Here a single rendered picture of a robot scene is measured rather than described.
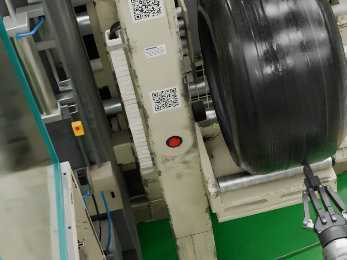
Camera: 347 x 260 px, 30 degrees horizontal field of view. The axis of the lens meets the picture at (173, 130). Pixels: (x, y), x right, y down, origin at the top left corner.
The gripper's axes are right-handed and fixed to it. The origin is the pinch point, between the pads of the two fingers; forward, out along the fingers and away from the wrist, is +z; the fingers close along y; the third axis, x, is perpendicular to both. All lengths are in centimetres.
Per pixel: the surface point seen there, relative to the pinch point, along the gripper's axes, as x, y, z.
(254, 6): -41.1, 7.1, 24.4
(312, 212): 107, -22, 46
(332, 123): -19.7, -5.1, 1.4
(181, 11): -11, 20, 61
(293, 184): 14.5, 1.6, 7.8
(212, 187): 5.8, 24.9, 8.1
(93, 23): 15, 49, 94
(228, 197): 14.5, 20.6, 8.8
